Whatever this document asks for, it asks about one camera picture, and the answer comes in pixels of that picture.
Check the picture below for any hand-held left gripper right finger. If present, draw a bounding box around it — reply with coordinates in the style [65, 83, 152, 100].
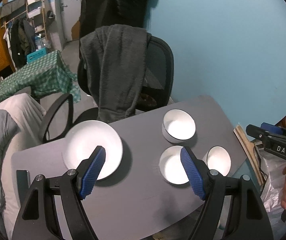
[180, 146, 275, 240]

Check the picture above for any white bed sheet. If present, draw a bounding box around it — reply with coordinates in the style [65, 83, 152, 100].
[0, 93, 47, 233]

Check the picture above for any wooden shelf unit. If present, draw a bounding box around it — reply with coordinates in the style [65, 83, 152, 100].
[26, 0, 49, 43]

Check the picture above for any white bowl dark rim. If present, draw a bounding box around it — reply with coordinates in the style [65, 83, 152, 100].
[159, 145, 196, 185]
[202, 146, 232, 177]
[162, 109, 196, 143]

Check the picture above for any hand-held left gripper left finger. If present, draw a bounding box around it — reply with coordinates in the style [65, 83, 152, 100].
[11, 145, 106, 240]

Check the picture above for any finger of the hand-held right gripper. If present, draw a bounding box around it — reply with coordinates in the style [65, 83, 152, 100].
[246, 124, 286, 145]
[261, 122, 286, 138]

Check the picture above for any white door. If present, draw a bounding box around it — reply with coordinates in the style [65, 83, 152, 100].
[54, 0, 83, 50]

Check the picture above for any wooden board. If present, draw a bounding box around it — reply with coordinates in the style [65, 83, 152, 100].
[234, 125, 266, 185]

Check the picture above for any white round plate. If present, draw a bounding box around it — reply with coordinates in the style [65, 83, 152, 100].
[63, 120, 123, 181]

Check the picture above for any green checkered cloth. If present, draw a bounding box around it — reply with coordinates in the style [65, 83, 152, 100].
[0, 50, 81, 108]

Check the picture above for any black mesh office chair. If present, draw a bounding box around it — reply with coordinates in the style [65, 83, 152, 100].
[38, 34, 175, 143]

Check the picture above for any translucent plastic bag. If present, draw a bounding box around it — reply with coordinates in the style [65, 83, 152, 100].
[254, 145, 286, 233]

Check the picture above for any black hanging coat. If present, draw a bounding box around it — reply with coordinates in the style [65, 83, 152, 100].
[9, 20, 25, 68]

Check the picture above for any blue plastic crate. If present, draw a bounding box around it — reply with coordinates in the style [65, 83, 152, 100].
[26, 49, 48, 63]

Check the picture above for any olive hanging coat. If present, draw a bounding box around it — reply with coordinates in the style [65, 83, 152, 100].
[21, 17, 37, 55]

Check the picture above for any black hanging jacket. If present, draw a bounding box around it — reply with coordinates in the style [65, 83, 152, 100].
[79, 0, 156, 40]

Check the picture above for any grey fleece hoodie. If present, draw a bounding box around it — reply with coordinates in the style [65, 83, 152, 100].
[80, 24, 151, 124]

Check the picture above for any dark smartphone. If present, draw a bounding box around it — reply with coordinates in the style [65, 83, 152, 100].
[16, 170, 31, 200]

